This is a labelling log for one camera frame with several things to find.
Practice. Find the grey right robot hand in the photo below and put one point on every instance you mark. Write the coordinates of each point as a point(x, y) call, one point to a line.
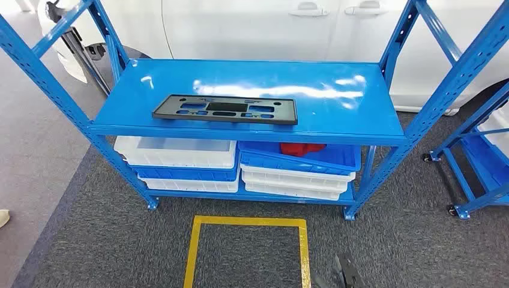
point(350, 274)

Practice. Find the black plastic panel part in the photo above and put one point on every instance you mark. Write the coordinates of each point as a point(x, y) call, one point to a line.
point(167, 109)

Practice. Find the red plastic part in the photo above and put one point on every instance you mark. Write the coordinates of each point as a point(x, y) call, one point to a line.
point(298, 149)

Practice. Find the blue metal shelf rack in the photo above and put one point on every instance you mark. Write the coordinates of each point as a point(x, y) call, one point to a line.
point(254, 79)

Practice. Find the blue plastic bin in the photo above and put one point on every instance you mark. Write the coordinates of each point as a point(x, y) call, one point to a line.
point(187, 174)
point(278, 163)

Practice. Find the blue rack with casters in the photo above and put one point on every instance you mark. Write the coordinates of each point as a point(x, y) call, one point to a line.
point(483, 163)

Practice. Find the large white plastic bin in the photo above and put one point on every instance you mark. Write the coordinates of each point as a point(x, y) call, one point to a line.
point(499, 135)

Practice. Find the translucent white plastic bin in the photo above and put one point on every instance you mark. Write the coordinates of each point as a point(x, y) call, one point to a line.
point(179, 159)

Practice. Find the white car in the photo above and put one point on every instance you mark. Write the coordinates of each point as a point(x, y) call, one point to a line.
point(258, 31)

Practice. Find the person's shoe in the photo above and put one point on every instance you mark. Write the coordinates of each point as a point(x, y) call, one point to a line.
point(3, 218)

